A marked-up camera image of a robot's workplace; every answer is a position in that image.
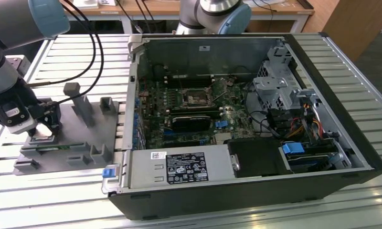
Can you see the silver square CPU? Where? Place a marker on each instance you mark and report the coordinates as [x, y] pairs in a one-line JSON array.
[[44, 133]]

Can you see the black RAM slot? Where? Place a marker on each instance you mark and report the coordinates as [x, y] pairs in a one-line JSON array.
[[194, 113], [191, 109]]

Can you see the CPU socket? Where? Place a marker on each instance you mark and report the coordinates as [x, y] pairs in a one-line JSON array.
[[195, 97]]

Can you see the small grey wrist box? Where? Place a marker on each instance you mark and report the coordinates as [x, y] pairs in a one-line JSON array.
[[17, 65]]

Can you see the grey plastic parts rack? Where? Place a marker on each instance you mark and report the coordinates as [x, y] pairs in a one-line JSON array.
[[72, 143]]

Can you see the green RAM stick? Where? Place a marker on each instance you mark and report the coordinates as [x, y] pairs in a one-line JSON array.
[[61, 147]]

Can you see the blue case latch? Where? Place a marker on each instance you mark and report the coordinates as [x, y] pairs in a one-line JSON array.
[[109, 173]]

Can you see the grey power supply unit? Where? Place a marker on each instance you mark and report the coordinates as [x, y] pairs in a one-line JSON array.
[[140, 171]]

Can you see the white barcode sticker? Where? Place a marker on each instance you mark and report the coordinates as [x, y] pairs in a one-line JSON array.
[[158, 155]]

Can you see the white box on desk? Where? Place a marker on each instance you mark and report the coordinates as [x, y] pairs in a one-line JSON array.
[[85, 3]]

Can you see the black graphics card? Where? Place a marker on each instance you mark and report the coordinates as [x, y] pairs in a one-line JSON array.
[[191, 124]]

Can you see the white and blue box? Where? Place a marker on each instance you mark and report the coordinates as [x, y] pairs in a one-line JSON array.
[[107, 2]]

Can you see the black rating label sticker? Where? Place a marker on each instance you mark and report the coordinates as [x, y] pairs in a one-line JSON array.
[[186, 167]]

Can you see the blue board connector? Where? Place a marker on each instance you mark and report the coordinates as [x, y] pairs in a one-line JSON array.
[[220, 124]]

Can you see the metal locking lever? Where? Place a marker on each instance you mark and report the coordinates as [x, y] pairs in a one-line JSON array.
[[223, 93]]

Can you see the silver chipset heatsink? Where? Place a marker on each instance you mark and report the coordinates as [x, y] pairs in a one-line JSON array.
[[222, 138]]

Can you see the green motherboard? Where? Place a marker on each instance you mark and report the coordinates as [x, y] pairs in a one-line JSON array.
[[235, 114]]

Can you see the black open PC case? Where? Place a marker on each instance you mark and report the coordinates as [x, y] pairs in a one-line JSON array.
[[210, 202]]

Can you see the black plastic shroud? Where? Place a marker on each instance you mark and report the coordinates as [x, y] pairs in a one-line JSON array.
[[258, 157]]

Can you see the metal drive cage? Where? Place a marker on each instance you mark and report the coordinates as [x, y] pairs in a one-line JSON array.
[[274, 88]]

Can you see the hard disk in blue carrier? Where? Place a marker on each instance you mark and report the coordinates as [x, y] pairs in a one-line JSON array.
[[293, 148]]

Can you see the wooden cabinet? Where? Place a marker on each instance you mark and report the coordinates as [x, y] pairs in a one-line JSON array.
[[353, 23]]

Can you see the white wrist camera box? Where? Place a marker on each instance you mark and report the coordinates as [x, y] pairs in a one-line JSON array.
[[19, 126]]

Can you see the white case wall sticker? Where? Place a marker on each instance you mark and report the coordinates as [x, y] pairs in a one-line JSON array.
[[203, 48]]

